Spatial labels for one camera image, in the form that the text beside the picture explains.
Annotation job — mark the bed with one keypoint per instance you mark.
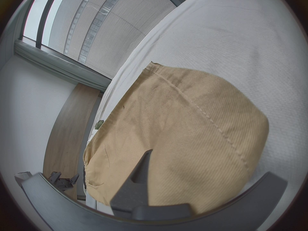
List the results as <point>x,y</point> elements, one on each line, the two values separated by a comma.
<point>228,32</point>

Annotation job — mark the window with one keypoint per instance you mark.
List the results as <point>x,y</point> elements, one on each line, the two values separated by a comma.
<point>108,20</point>

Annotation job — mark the tan shorts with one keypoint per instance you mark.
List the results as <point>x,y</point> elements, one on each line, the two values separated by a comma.
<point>182,141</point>

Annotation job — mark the green garment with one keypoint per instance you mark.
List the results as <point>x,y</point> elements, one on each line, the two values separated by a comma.
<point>99,124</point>

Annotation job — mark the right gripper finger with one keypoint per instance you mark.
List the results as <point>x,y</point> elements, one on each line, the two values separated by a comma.
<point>132,194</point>

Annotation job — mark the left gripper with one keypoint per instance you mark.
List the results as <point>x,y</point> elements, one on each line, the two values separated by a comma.
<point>63,184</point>

